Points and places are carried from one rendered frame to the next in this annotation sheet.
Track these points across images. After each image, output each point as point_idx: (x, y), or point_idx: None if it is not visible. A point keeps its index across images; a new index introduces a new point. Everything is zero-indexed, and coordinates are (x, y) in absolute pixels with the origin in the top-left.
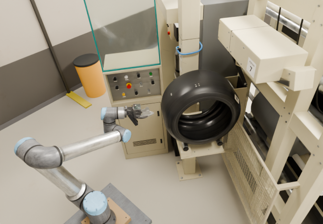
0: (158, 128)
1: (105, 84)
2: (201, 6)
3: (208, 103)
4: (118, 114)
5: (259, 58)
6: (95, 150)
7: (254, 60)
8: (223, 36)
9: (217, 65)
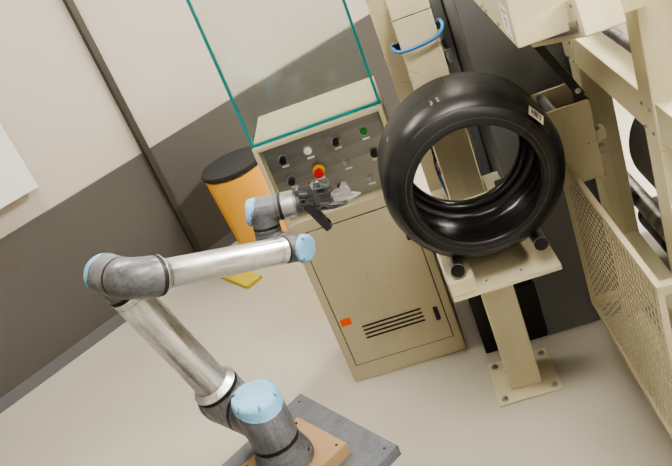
0: (419, 274)
1: (264, 176)
2: None
3: None
4: (280, 206)
5: None
6: (237, 272)
7: (501, 1)
8: None
9: (517, 73)
